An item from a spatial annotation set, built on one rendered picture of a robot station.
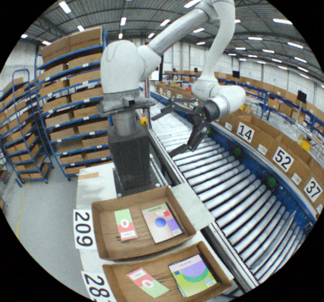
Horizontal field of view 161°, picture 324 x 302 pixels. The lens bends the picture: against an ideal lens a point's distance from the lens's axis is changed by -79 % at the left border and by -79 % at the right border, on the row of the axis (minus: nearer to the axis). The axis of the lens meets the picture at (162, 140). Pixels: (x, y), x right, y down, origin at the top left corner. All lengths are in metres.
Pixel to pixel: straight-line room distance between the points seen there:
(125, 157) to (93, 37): 1.39
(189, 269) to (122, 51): 0.82
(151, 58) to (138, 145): 0.41
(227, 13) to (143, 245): 1.00
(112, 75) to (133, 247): 0.67
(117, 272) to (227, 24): 1.07
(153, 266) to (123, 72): 0.74
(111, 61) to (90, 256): 0.80
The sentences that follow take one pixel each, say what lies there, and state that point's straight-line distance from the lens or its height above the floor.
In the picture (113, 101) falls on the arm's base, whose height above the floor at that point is 1.24.
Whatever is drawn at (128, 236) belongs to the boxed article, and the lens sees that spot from 0.58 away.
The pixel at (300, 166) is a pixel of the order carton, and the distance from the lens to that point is 0.93.
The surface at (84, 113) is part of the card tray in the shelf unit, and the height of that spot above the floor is 0.98.
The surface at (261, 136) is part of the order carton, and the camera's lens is 0.97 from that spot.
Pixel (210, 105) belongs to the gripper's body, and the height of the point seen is 1.23.
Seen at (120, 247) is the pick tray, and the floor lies 0.76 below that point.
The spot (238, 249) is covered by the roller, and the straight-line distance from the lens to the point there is 0.67.
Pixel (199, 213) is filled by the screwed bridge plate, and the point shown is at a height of 0.75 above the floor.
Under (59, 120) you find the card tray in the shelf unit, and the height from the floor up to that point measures 0.98.
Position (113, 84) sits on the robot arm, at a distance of 0.46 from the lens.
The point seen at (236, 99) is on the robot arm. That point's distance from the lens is 0.51.
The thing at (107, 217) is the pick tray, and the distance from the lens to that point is 0.66.
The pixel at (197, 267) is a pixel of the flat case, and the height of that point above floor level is 0.80.
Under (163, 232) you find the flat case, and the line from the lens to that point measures 0.57.
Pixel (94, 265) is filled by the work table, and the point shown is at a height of 0.75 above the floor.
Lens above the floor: 1.32
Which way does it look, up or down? 31 degrees down
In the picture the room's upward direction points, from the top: straight up
